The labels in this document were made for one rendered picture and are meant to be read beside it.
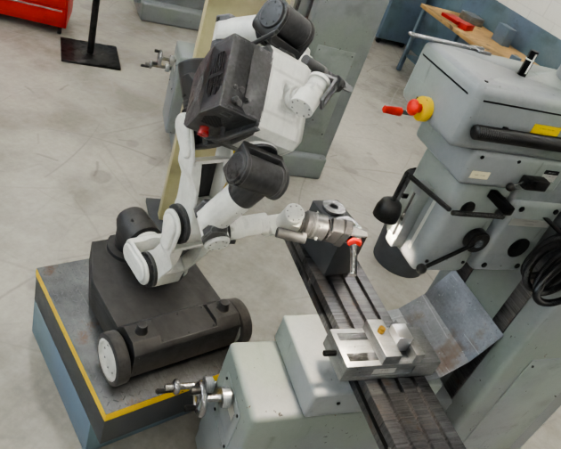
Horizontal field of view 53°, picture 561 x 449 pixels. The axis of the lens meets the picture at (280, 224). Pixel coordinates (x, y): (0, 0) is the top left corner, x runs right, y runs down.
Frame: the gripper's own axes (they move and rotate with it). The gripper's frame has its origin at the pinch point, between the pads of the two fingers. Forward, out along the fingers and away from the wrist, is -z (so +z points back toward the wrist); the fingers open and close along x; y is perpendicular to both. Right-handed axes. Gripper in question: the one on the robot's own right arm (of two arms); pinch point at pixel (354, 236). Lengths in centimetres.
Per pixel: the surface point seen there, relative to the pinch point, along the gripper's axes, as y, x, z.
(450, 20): -487, 244, -225
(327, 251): -4.4, 21.9, 0.8
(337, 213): -17.8, 15.8, -0.1
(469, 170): 8, -55, -5
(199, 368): 31, 76, 31
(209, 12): -135, 48, 61
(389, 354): 37.1, 0.6, -13.0
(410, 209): 7.5, -32.5, -2.1
